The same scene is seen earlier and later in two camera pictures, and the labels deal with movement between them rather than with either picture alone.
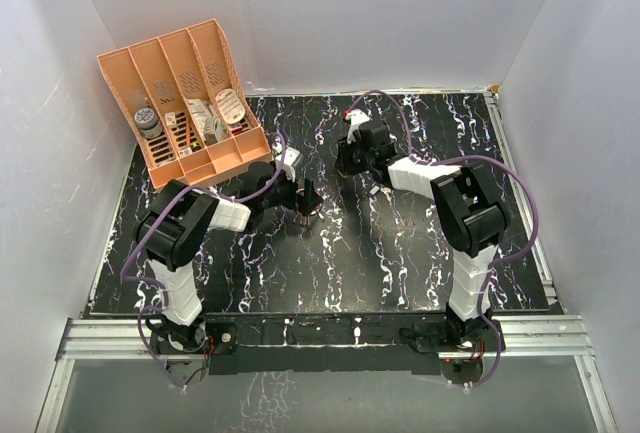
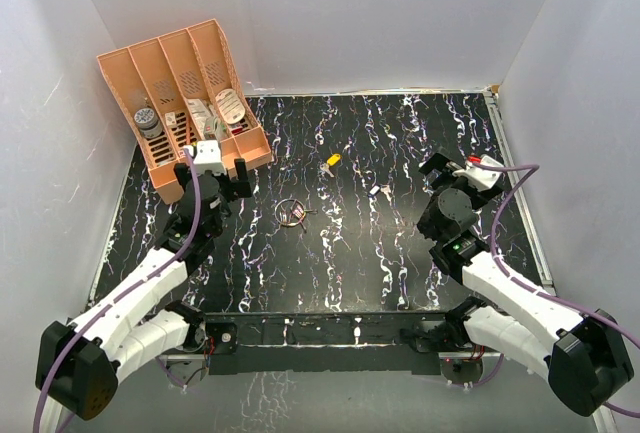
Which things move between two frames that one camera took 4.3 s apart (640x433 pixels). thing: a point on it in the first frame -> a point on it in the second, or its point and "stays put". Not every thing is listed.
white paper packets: (210, 126) stays put
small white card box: (170, 119) stays put
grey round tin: (148, 122) stays put
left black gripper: (311, 198) -> (236, 189)
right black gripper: (344, 149) -> (446, 166)
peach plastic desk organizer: (183, 97) stays put
